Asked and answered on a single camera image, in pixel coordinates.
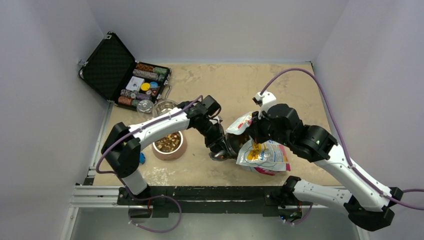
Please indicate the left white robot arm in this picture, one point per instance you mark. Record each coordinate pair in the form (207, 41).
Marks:
(124, 144)

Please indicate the pet food bag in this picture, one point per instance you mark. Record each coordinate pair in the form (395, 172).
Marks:
(268, 158)

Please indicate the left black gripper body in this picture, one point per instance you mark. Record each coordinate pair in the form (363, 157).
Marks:
(213, 133)

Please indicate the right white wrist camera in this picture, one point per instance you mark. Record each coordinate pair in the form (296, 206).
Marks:
(265, 101)

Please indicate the metal food scoop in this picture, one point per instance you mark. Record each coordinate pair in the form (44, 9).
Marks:
(229, 148)

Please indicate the clear water bottle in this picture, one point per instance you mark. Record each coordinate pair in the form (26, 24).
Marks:
(145, 107)

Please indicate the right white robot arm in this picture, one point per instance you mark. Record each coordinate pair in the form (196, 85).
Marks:
(366, 202)

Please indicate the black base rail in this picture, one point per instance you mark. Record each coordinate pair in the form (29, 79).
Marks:
(161, 201)

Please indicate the pink double pet bowl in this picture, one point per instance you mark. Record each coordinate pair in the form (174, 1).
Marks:
(172, 146)

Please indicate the green blue toy block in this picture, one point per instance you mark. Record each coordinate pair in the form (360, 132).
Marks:
(142, 158)

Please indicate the black poker chip case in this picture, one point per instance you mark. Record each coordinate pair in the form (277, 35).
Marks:
(115, 74)

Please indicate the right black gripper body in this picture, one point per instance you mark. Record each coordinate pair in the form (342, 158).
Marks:
(263, 130)

